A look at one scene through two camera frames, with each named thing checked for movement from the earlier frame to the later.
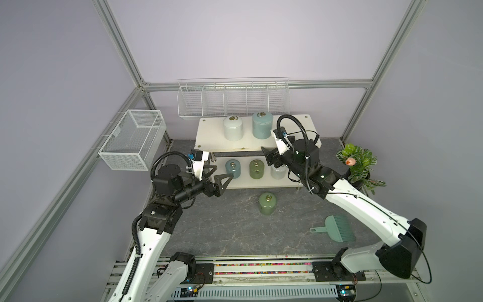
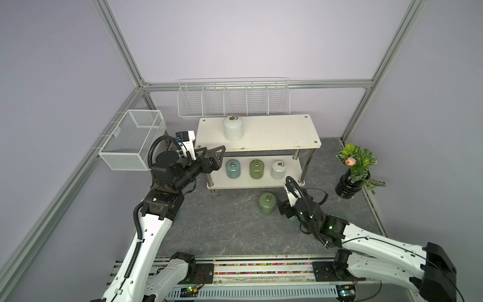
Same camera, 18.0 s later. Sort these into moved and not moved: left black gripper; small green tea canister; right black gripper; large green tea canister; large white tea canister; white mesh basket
Moved: left black gripper; right black gripper
Not moved: large green tea canister; large white tea canister; small green tea canister; white mesh basket
